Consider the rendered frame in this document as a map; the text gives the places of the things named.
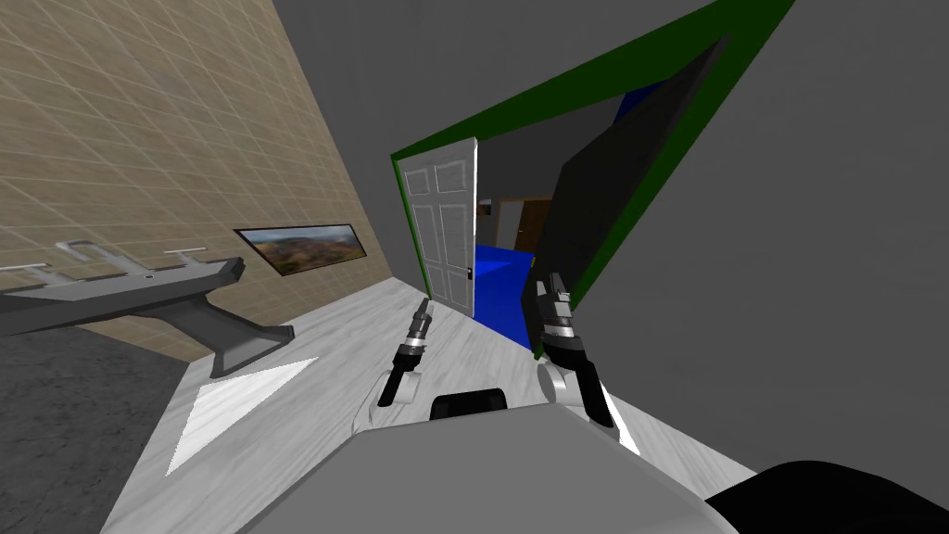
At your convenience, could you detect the grey pedestal sink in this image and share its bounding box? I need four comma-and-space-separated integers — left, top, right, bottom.
0, 238, 297, 380

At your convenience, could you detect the white panelled door leaf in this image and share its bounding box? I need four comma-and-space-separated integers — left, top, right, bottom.
399, 136, 479, 320

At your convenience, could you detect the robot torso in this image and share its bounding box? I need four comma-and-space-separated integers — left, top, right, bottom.
235, 387, 742, 534

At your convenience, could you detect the brown door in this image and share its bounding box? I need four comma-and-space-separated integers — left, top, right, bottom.
514, 198, 554, 254

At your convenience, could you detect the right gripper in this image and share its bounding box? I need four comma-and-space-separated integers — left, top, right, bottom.
534, 272, 576, 329

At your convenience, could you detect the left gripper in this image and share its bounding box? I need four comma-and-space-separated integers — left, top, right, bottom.
411, 296, 437, 335

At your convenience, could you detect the framed landscape picture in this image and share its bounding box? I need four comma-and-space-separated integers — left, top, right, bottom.
233, 222, 369, 278

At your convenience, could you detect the dark grey door leaf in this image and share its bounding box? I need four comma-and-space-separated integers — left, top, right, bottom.
520, 32, 733, 359

